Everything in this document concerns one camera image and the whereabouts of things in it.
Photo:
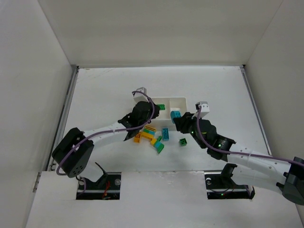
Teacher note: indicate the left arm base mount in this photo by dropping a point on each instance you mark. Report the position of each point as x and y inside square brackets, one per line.
[107, 187]

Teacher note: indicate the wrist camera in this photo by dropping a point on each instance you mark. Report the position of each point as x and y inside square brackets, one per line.
[202, 108]
[139, 95]

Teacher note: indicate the green blue yellow lego stack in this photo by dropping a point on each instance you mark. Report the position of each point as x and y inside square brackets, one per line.
[157, 144]

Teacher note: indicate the small green lego cube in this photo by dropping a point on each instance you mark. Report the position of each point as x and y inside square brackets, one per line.
[183, 142]

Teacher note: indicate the long yellow lego brick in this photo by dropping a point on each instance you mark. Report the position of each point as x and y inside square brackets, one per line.
[147, 136]

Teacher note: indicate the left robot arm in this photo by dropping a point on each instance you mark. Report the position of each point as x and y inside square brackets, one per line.
[73, 153]

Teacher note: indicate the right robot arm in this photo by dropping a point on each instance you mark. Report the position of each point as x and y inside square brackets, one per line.
[244, 166]

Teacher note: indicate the green lego plate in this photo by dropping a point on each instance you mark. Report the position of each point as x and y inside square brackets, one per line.
[161, 107]

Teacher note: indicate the yellow rounded lego brick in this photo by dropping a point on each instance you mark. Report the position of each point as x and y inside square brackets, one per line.
[137, 138]

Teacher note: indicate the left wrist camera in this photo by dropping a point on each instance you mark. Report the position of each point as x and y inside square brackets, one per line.
[139, 95]

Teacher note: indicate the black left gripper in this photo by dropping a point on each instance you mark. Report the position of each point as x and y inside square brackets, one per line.
[149, 111]

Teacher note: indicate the yellow black striped lego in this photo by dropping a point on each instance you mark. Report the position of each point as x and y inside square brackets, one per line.
[149, 128]

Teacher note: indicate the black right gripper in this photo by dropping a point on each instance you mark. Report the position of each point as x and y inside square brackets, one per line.
[183, 123]

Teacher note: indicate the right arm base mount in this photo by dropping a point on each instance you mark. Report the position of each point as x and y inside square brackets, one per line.
[219, 185]

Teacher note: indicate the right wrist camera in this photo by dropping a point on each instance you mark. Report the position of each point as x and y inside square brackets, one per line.
[202, 108]

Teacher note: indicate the blue long lego brick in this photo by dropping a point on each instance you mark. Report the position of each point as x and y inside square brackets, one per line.
[165, 134]

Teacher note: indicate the blue curved lego brick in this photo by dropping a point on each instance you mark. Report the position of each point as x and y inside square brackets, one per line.
[175, 114]

